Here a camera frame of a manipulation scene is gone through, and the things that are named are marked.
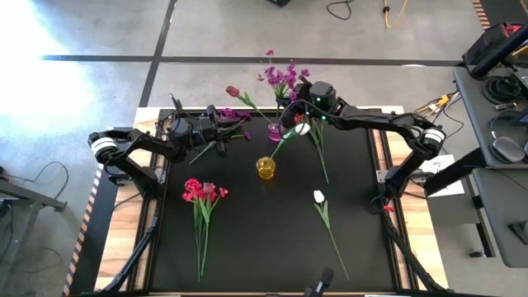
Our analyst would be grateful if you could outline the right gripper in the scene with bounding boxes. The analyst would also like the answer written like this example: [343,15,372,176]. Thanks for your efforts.
[280,79,319,129]

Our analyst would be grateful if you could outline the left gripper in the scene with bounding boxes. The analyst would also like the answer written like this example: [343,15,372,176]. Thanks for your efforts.
[190,114,249,146]

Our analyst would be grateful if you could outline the purple artificial flower sprig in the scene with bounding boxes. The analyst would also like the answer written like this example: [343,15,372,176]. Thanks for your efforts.
[188,107,253,166]
[254,49,311,104]

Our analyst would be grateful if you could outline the white artificial tulip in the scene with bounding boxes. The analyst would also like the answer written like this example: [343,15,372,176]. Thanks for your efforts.
[266,122,312,166]
[313,189,351,282]

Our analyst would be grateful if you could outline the dark red artificial tulip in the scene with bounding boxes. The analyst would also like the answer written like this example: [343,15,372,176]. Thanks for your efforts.
[200,181,217,248]
[224,85,274,125]

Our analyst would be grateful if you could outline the purple glass vase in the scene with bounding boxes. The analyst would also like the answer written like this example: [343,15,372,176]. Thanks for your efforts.
[267,122,285,143]

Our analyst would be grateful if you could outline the yellow textured glass vase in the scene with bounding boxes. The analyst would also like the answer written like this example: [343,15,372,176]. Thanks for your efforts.
[255,156,277,181]

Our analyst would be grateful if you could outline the white paper sheet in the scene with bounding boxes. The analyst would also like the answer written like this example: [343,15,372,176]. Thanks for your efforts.
[419,153,466,198]

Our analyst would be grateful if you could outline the grey desk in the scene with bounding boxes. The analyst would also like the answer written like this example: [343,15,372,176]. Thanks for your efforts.
[452,65,528,170]

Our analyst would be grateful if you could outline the black and red case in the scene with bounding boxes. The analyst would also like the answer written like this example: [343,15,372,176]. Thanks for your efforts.
[461,22,528,79]

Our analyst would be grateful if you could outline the grey metal stand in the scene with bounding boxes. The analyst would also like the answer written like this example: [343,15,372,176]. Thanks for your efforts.
[0,164,69,265]

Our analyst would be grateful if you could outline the grey side table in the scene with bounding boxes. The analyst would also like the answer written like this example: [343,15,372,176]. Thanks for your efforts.
[424,147,528,269]

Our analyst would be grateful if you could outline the black floor cable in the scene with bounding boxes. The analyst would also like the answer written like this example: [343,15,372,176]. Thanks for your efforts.
[326,0,354,21]

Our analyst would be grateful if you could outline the yellow floor cable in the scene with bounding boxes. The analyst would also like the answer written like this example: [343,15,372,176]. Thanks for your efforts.
[382,0,409,29]

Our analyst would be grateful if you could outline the yellow and black cable bundle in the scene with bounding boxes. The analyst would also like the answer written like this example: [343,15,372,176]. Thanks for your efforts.
[414,92,465,139]

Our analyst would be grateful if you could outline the black rig frame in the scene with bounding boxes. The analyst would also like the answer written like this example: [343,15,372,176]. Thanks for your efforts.
[94,106,449,297]

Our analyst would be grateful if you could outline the black table-level camera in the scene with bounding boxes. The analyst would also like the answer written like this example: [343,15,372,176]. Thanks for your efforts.
[304,266,336,297]

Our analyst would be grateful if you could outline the coiled black cable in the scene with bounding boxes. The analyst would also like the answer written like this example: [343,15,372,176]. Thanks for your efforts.
[482,75,516,105]

